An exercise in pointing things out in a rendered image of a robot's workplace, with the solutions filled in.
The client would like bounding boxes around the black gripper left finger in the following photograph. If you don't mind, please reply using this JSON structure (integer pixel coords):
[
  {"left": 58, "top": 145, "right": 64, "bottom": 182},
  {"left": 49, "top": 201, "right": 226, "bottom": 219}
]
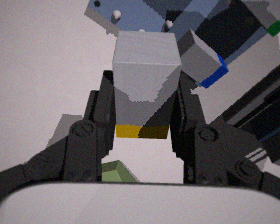
[{"left": 0, "top": 70, "right": 116, "bottom": 201}]

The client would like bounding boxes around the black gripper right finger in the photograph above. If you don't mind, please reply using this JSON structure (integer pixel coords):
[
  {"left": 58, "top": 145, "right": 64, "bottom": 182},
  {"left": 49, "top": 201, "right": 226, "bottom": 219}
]
[{"left": 169, "top": 73, "right": 280, "bottom": 199}]

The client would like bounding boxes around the grey block with yellow end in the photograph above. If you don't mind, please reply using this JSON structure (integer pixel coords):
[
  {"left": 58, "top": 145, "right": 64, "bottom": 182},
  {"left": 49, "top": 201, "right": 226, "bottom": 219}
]
[{"left": 112, "top": 31, "right": 182, "bottom": 139}]

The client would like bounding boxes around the grey block with blue end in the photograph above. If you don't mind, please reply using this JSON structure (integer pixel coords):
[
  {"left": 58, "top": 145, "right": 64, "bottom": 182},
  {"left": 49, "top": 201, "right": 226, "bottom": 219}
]
[{"left": 177, "top": 29, "right": 228, "bottom": 89}]

